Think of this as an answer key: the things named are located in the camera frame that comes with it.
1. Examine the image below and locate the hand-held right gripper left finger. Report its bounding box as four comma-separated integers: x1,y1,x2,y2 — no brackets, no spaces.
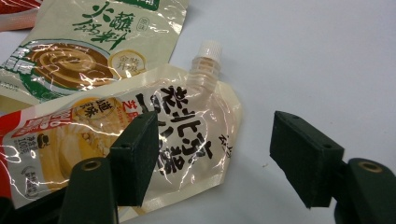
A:
106,110,161,207

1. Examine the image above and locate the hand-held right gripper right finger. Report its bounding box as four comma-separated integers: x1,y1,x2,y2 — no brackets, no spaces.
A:
269,110,346,209

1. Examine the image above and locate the cream spouted sauce pouch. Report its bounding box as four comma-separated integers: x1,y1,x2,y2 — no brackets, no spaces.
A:
0,39,243,224

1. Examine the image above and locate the beige green sauce packet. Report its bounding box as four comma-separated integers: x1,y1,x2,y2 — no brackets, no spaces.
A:
0,0,191,106

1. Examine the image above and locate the red sauce packet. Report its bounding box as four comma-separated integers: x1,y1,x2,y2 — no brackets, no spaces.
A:
0,0,43,33

